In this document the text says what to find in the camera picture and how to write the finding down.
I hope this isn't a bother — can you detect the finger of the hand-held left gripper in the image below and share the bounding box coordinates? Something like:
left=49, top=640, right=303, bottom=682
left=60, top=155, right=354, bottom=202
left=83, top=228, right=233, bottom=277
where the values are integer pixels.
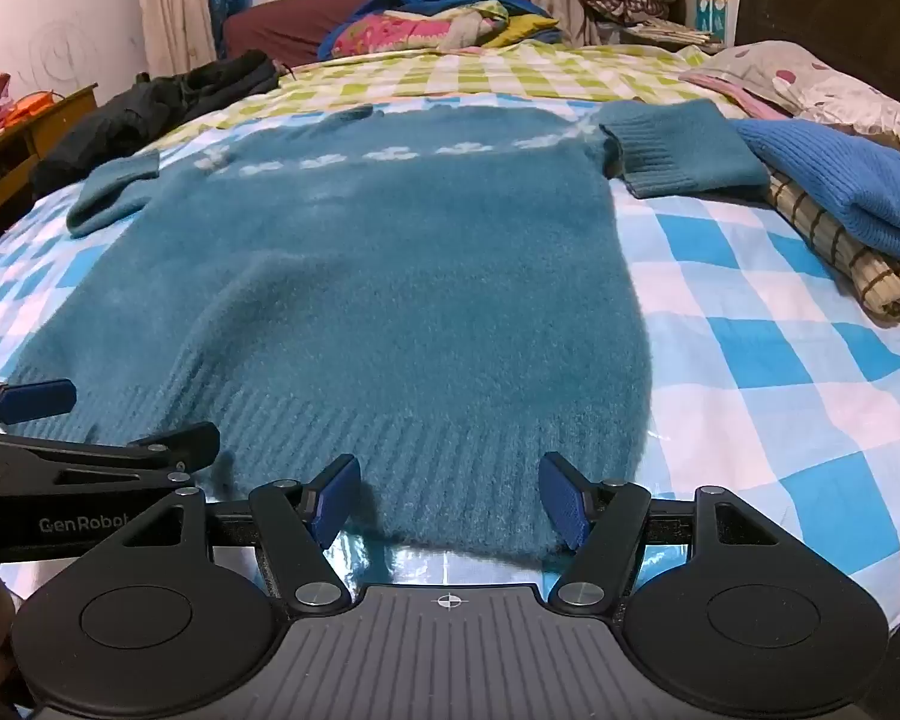
left=0, top=422, right=221, bottom=497
left=0, top=381, right=76, bottom=428

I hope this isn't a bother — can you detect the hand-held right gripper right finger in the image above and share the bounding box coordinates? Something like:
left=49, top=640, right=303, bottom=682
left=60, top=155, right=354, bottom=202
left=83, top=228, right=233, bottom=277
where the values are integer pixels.
left=538, top=451, right=785, bottom=610

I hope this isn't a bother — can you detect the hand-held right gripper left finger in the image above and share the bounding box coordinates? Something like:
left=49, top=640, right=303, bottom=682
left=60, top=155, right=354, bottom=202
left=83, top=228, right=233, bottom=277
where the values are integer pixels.
left=124, top=454, right=362, bottom=610

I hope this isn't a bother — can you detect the teal fuzzy sweater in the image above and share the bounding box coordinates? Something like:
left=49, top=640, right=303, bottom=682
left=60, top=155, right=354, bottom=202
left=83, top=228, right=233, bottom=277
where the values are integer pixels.
left=4, top=99, right=772, bottom=563

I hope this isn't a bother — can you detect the blue white checked plastic sheet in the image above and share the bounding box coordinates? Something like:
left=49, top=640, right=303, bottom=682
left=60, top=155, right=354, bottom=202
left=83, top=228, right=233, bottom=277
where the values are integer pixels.
left=0, top=94, right=900, bottom=631

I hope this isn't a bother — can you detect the wooden desk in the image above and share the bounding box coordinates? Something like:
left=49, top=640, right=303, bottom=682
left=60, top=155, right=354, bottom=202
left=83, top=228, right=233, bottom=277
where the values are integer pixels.
left=0, top=84, right=100, bottom=241

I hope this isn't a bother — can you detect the orange bag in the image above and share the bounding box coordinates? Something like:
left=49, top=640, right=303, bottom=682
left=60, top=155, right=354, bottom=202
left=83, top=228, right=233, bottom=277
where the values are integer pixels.
left=4, top=90, right=68, bottom=125

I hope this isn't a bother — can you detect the black jacket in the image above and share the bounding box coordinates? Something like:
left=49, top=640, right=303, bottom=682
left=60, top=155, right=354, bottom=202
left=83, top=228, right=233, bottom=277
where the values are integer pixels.
left=30, top=50, right=282, bottom=200

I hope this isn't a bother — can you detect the beige striped folded cloth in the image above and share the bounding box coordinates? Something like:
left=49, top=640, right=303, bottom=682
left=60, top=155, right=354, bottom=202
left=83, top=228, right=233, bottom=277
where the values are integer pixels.
left=761, top=169, right=900, bottom=320

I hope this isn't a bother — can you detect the blue knit sweater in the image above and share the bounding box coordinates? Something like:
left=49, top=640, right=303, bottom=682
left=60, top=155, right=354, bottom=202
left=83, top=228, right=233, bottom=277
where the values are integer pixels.
left=735, top=118, right=900, bottom=269

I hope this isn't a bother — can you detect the green checked bed sheet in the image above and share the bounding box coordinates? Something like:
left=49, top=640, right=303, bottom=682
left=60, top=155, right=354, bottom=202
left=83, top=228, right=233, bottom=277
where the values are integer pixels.
left=142, top=41, right=728, bottom=158

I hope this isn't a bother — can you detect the maroon sofa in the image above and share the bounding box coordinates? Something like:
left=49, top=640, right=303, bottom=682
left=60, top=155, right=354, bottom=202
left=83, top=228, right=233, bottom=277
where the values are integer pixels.
left=221, top=0, right=532, bottom=61

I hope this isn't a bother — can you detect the pink floral quilt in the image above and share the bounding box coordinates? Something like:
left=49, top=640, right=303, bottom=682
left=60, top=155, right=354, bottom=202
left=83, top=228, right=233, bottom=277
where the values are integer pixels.
left=328, top=1, right=511, bottom=57

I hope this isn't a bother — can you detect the yellow folded cloth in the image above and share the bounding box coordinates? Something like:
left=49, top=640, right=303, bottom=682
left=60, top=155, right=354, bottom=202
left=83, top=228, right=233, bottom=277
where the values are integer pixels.
left=487, top=13, right=563, bottom=46

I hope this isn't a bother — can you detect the stack of papers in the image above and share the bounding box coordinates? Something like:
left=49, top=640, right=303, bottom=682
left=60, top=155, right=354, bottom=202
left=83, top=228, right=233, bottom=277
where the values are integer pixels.
left=622, top=19, right=725, bottom=53

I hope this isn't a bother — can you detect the floral pillow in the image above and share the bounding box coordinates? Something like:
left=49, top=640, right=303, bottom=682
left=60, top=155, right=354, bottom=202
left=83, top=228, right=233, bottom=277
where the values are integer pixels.
left=679, top=41, right=900, bottom=166

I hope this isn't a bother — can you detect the dark wooden headboard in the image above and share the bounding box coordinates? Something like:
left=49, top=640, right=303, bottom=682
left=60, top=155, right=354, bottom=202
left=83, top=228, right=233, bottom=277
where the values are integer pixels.
left=733, top=0, right=900, bottom=102

